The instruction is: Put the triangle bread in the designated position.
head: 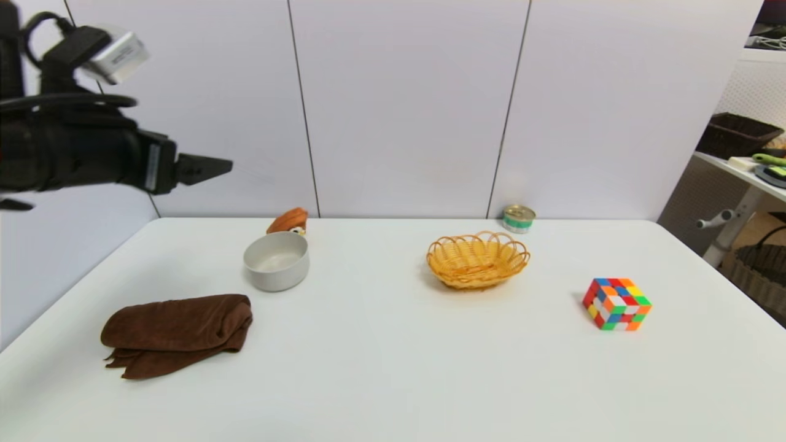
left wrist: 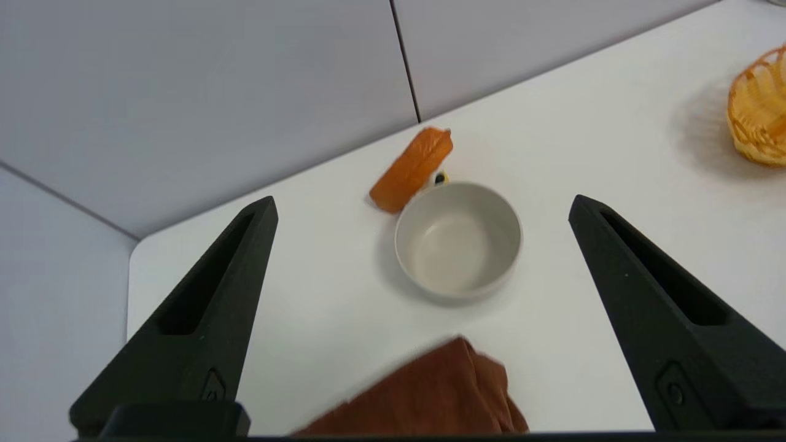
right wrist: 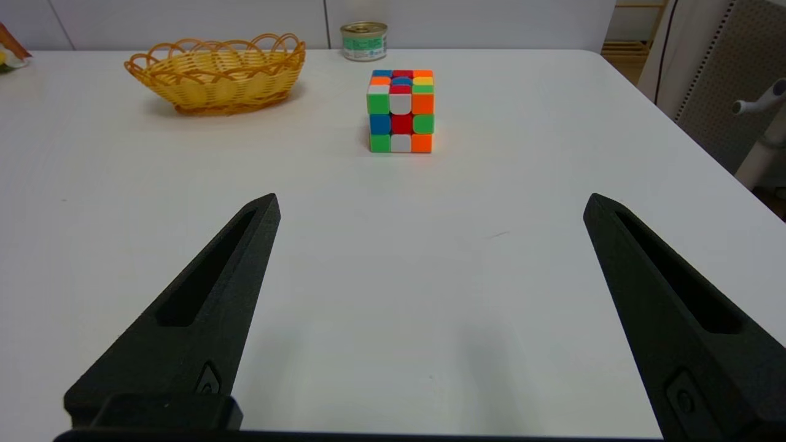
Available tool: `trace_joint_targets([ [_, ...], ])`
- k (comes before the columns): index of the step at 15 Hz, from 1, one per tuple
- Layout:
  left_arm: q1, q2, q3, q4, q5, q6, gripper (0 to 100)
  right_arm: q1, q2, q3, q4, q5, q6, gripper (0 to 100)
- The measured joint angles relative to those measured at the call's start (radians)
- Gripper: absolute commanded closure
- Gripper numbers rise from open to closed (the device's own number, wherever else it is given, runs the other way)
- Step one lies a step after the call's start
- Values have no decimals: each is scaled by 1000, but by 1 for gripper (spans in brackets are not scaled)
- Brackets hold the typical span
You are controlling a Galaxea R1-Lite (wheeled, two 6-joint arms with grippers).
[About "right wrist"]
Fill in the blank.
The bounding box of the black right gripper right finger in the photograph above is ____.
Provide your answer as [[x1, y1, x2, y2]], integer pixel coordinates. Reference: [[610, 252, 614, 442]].
[[583, 193, 786, 442]]

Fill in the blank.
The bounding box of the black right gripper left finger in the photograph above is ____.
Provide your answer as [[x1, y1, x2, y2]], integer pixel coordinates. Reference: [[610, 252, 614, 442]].
[[64, 193, 282, 428]]

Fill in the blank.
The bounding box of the triangle waffle bread with fruit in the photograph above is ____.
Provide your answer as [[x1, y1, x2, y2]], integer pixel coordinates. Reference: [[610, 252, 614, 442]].
[[0, 22, 33, 73]]

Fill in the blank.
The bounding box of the white desk leg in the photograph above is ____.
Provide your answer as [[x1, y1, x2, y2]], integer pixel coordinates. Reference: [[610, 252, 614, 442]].
[[734, 114, 786, 192]]

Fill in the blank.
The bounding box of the yellow wicker basket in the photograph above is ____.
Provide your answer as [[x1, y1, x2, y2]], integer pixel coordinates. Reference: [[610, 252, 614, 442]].
[[123, 33, 307, 117]]

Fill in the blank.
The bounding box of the white perforated panel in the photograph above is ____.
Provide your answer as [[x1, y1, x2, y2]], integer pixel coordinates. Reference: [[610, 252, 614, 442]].
[[637, 0, 786, 174]]

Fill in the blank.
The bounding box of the multicolour puzzle cube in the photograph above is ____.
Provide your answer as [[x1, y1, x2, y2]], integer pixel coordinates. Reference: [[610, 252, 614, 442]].
[[367, 69, 435, 154]]

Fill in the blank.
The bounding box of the small green-label tin can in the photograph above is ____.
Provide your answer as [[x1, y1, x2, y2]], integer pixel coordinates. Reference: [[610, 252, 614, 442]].
[[340, 21, 389, 62]]

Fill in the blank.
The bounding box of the white desk crank handle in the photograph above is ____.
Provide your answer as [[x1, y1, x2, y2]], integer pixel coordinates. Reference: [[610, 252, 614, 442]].
[[731, 78, 786, 117]]

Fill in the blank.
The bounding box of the thin black hanging cable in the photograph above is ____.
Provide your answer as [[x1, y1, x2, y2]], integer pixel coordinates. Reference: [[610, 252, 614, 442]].
[[653, 0, 680, 106]]

